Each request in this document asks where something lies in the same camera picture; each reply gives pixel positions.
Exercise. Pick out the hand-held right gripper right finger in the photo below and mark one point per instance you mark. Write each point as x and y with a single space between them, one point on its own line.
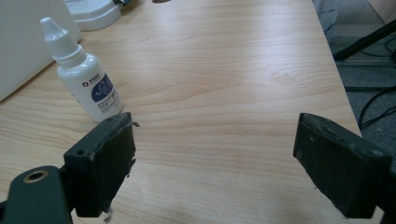
339 168

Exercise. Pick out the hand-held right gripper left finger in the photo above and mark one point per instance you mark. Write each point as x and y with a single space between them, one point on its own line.
99 165

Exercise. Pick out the white dropper bottle blue label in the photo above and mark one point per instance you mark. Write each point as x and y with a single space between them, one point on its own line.
81 73

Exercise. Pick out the black metal stand leg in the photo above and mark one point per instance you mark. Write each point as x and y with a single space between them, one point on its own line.
364 42

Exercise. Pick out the white box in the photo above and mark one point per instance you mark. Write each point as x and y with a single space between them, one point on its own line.
25 40

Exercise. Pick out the white lamp base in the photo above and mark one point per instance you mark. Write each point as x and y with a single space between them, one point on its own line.
93 12

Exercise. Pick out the white plastic bag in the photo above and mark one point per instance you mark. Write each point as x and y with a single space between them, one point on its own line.
325 14

